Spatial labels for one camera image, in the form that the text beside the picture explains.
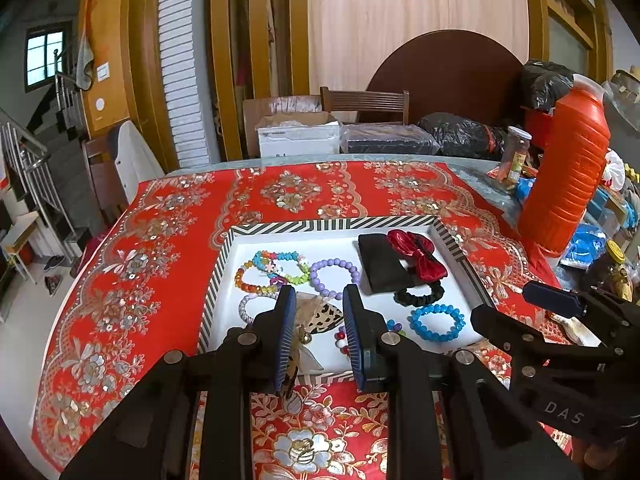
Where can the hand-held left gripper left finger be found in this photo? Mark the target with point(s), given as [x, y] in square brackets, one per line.
[282, 340]

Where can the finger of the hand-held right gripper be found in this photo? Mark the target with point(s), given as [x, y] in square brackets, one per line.
[552, 299]
[500, 335]

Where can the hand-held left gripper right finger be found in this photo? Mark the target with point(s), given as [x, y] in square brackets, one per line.
[356, 340]

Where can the leopard print hair bow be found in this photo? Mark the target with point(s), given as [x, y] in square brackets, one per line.
[320, 320]

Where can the black scrunchie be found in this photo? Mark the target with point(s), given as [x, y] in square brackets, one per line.
[417, 297]

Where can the black fabric pouch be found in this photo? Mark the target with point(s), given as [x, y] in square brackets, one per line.
[380, 265]

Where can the striped cardboard tray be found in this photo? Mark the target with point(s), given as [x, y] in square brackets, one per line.
[330, 245]

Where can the red satin hair bow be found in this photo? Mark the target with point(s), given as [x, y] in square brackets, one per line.
[425, 262]

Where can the blue plastic bag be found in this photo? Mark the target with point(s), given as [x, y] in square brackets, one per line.
[585, 245]

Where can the yellow lid jar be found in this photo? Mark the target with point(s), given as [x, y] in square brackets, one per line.
[612, 270]

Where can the orange plastic jug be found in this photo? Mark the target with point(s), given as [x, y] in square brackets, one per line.
[567, 170]

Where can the glass jar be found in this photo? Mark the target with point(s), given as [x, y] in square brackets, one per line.
[517, 160]

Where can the red floral tablecloth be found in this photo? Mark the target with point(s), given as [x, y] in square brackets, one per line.
[150, 270]

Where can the red crate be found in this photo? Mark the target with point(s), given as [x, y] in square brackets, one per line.
[537, 120]

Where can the white cardboard box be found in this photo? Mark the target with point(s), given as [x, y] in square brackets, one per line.
[300, 142]

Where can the flat black wrapped package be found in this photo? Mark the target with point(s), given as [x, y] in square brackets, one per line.
[387, 140]

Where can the clear plastic bag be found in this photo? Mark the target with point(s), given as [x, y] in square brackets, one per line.
[625, 102]

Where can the white jacket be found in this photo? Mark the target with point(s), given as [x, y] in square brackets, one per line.
[137, 157]

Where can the wooden slatted chair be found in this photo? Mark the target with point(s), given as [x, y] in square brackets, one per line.
[365, 105]

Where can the dark shoe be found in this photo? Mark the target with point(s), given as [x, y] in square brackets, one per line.
[52, 284]

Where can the dark wooden chair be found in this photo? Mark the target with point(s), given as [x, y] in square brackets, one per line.
[102, 180]

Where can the round brown tabletop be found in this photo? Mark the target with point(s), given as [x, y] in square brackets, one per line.
[450, 70]

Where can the small white table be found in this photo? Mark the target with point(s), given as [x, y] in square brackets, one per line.
[20, 230]

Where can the white ribbed column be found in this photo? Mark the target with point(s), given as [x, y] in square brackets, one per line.
[182, 70]

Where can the metal stair railing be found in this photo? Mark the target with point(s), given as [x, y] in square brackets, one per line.
[35, 170]

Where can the grey hanging cloth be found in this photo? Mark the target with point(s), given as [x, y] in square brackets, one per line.
[85, 60]

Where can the window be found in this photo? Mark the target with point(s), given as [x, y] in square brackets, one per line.
[45, 57]

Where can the white wall switch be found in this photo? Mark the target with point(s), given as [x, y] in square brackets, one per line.
[103, 71]

